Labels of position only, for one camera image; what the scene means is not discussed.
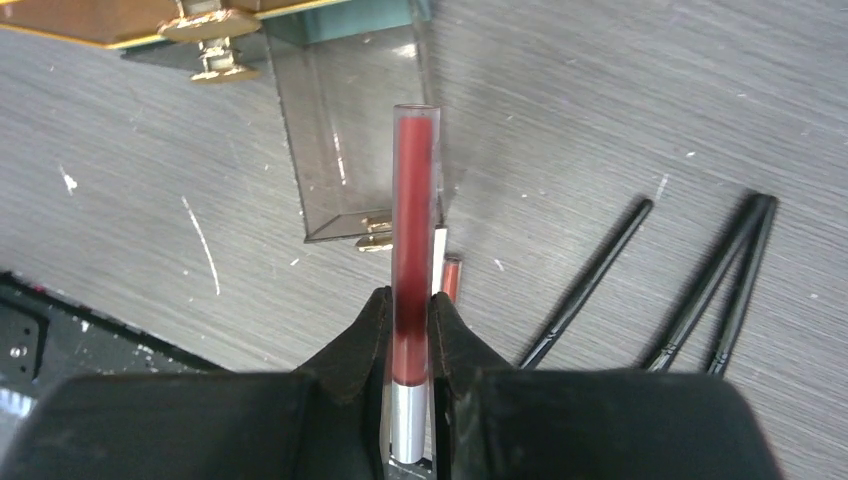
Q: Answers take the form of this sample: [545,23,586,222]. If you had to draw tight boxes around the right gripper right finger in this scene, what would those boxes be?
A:
[428,293,782,479]

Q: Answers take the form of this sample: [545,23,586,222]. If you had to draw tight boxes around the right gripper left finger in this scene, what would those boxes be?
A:
[1,287,392,479]

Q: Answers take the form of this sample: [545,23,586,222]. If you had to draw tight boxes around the clear drawer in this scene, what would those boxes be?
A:
[264,1,436,252]

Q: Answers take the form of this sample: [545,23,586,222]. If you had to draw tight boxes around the white makeup pencil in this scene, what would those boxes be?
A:
[431,226,448,294]

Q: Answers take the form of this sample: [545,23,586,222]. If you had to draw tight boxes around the orange drawer organizer box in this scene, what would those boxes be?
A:
[1,1,432,84]

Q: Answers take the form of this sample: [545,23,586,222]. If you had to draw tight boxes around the short red lip gloss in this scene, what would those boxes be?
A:
[441,256,462,304]

